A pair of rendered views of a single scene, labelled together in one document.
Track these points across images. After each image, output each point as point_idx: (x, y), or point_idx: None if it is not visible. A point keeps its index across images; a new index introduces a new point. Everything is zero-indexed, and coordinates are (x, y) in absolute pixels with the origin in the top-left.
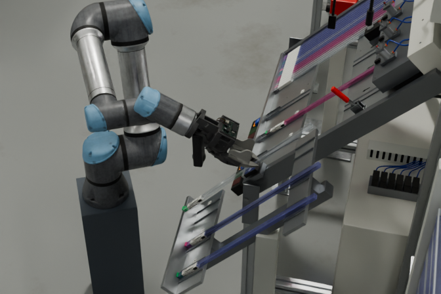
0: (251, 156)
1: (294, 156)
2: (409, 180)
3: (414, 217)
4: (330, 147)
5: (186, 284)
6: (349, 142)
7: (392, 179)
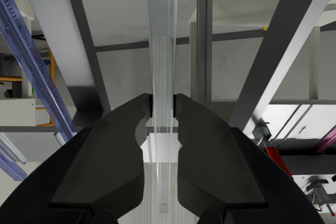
0: (177, 120)
1: (304, 3)
2: None
3: (199, 15)
4: (258, 64)
5: None
6: (244, 84)
7: None
